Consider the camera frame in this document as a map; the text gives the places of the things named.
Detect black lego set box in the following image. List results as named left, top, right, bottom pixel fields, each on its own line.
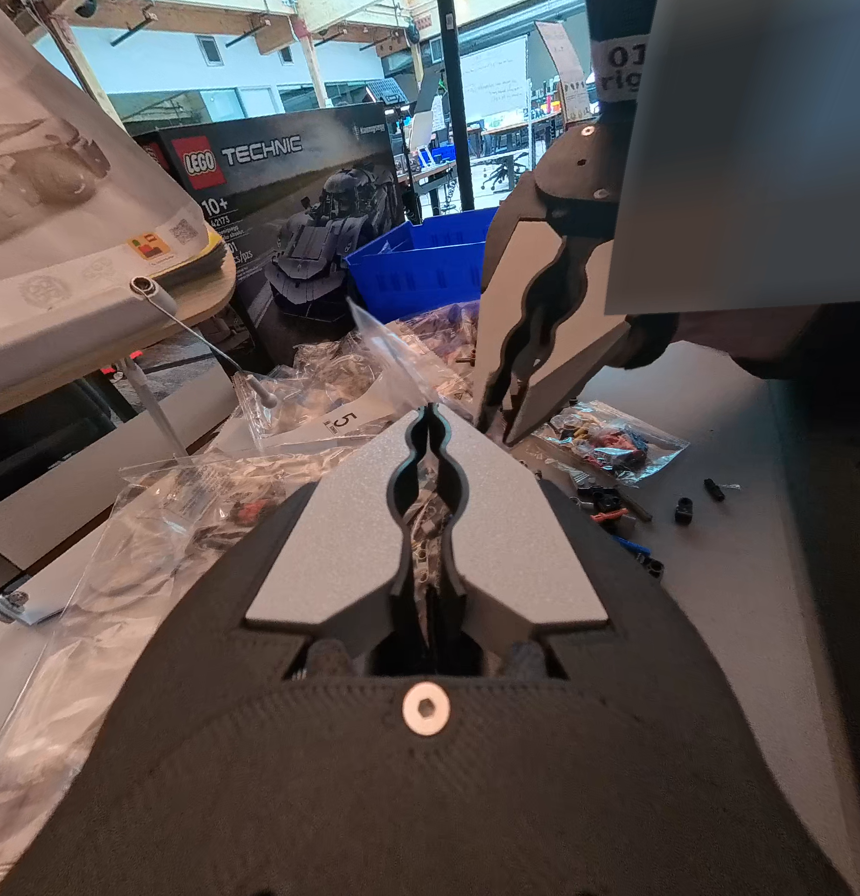
left=132, top=103, right=407, bottom=365

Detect person's right forearm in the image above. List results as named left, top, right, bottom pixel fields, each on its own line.
left=736, top=301, right=860, bottom=384

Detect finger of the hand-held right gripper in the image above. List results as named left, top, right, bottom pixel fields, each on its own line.
left=502, top=241, right=631, bottom=447
left=470, top=219, right=567, bottom=429

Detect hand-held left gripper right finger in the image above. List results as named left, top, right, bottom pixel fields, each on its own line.
left=430, top=405, right=610, bottom=677

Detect lego instruction booklet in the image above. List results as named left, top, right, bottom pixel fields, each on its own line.
left=0, top=7, right=225, bottom=331

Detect beige book stand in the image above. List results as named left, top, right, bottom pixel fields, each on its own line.
left=0, top=7, right=237, bottom=422

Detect clear bag of pieces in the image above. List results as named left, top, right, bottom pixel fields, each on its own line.
left=344, top=296, right=474, bottom=632

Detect dark perforated panel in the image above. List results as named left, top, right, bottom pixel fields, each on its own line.
left=769, top=378, right=860, bottom=841

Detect clear bag with white label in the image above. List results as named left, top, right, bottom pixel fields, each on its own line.
left=232, top=329, right=431, bottom=457

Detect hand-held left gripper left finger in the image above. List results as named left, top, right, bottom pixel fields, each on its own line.
left=245, top=408, right=431, bottom=677

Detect white wire page holder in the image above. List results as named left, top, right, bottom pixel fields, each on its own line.
left=129, top=276, right=277, bottom=407

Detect brown cardboard sheet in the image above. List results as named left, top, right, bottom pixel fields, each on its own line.
left=534, top=20, right=592, bottom=124

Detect blue plastic bin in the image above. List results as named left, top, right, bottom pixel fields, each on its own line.
left=345, top=206, right=500, bottom=325

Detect person's right hand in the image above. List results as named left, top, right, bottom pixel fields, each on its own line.
left=671, top=308, right=819, bottom=368

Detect black vertical post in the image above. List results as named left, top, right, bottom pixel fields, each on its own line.
left=436, top=0, right=477, bottom=211

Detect clear bag of lego wheels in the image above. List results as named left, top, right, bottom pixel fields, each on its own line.
left=0, top=454, right=320, bottom=771

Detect small clear bag coloured pins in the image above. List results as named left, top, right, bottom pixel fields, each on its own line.
left=533, top=399, right=690, bottom=486

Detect whiteboard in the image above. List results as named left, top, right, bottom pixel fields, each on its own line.
left=459, top=35, right=529, bottom=120

